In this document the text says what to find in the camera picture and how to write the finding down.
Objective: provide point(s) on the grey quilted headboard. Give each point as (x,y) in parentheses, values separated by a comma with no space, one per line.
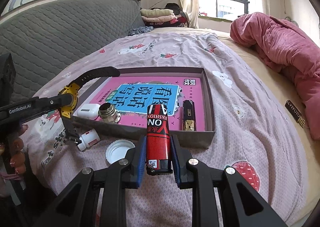
(45,39)

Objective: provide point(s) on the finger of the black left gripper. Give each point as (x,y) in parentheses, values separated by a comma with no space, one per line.
(35,107)

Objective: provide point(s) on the black gold lipstick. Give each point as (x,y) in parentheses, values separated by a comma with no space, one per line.
(189,119)

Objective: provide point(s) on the white plastic bottle cap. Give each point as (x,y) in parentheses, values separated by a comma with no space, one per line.
(117,150)

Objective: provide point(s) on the gold glass jar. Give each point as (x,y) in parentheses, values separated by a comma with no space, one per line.
(108,113)

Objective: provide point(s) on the pink strawberry bed sheet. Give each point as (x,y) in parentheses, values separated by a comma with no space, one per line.
(252,129)

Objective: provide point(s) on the red black lighter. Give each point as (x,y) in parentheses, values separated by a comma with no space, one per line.
(158,158)

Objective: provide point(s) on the red crumpled duvet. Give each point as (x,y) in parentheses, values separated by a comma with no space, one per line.
(287,50)

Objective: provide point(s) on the yellow black wrist watch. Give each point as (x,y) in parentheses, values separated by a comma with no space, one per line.
(72,89)

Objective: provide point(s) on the shallow grey cardboard box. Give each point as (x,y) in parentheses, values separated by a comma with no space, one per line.
(191,139)

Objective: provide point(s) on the pink blue workbook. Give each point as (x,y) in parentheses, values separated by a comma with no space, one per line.
(132,95)

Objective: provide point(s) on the white pill bottle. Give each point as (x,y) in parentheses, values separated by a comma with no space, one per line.
(88,139)

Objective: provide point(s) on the folded clothes pile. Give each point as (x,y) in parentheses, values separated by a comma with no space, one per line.
(170,16)

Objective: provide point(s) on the white earbuds case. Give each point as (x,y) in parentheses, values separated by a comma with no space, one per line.
(88,111)

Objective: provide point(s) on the person's left hand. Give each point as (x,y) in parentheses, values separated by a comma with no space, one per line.
(12,150)

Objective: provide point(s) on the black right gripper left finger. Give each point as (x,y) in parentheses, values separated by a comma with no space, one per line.
(77,204)

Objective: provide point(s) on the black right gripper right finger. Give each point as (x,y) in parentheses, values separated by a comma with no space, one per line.
(219,195)

